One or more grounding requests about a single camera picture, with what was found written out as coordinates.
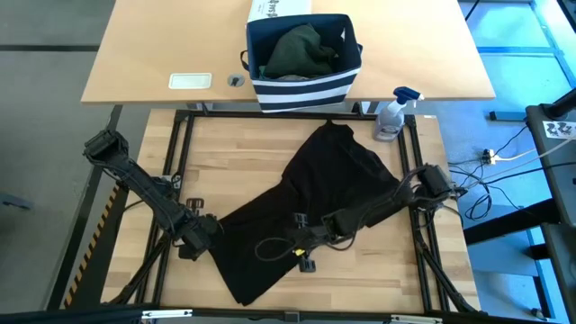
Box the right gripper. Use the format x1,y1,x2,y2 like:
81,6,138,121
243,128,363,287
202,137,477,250
287,211,338,253

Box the black garment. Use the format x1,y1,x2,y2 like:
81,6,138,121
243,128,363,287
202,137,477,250
209,120,401,307

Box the dark green garment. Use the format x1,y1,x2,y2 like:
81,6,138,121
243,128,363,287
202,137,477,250
263,23,338,80

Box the navy white striped fabric bin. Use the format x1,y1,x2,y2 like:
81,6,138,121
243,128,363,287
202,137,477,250
239,13,364,113

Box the yellow black hazard tape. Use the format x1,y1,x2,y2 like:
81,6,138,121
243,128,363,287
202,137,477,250
62,184,119,310

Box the clear spray bottle blue trigger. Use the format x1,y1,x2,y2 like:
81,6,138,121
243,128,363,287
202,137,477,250
372,85,425,143

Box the white rectangular desk plate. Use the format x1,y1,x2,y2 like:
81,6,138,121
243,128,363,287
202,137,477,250
167,72,213,90

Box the grey floor object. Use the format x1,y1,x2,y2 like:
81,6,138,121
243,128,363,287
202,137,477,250
0,192,35,212

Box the light wooden desk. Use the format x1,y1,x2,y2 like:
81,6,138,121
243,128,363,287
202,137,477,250
80,0,496,105

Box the white cardboard box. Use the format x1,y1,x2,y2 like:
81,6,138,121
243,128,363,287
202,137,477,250
247,0,313,23

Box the black equipment cart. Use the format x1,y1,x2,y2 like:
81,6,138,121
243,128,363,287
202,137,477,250
525,87,576,324

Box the white label with black marks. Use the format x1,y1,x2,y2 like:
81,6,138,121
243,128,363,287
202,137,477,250
542,120,576,140

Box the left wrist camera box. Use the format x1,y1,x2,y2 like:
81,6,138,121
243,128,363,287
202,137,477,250
185,196,206,216

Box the black cable with yellow tag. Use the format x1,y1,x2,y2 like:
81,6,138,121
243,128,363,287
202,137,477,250
255,236,307,263

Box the black metal table frame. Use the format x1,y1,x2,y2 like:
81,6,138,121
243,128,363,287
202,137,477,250
101,109,485,324

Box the black floor cables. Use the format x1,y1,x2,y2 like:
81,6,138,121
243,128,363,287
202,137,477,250
447,125,576,221

